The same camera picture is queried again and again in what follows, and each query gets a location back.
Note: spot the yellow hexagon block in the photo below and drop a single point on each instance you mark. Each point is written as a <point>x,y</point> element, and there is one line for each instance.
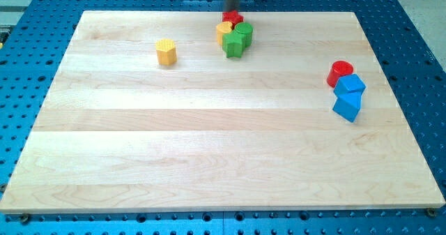
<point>166,52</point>

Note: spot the green star block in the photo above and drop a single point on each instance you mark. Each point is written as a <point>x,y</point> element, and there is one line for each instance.
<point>233,44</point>

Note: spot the yellow heart block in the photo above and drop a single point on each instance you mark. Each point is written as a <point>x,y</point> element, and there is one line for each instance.
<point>221,29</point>

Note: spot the green cylinder block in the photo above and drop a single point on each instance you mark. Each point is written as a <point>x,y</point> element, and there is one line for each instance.
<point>247,30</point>

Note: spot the red star block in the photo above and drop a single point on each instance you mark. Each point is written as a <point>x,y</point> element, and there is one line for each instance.
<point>233,17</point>

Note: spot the light wooden board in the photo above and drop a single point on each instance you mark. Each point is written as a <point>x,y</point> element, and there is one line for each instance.
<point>118,132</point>

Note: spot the red cylinder block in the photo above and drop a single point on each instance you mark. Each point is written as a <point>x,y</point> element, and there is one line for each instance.
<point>339,69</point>

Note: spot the blue triangle block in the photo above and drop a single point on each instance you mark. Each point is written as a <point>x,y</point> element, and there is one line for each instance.
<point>348,105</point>

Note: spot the blue cube block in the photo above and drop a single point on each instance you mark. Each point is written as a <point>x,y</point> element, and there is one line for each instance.
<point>349,84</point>

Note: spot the brass board stop left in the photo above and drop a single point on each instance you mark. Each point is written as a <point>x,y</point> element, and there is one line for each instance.
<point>24,218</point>

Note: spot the brass board stop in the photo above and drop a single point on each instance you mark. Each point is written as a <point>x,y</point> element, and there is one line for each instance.
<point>24,218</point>
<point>430,213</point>

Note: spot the brass board stop right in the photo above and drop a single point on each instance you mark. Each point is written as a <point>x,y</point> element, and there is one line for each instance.
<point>430,213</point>

